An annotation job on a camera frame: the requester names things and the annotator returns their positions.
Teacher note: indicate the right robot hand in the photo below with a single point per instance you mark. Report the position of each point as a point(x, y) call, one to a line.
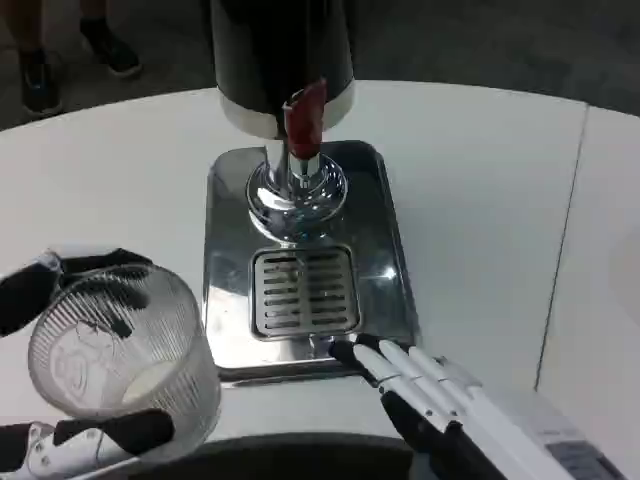
point(450, 400)

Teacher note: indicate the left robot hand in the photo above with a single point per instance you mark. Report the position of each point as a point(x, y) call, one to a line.
point(20, 300)

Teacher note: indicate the clear ribbed glass cup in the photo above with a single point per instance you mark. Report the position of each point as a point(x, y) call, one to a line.
point(160, 350)

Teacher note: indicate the black robot torso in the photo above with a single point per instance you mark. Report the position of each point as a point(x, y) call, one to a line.
point(300, 460)

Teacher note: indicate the slotted steel drip grid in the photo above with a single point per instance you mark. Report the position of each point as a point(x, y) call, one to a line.
point(305, 295)

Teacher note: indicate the steel drip tray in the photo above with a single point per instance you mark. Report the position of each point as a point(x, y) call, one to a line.
point(380, 225)

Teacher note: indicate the red tap lever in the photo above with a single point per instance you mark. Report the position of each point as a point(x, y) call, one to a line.
point(302, 125)

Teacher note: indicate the black drink dispenser chrome base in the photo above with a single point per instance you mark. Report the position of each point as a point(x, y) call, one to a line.
point(260, 60)

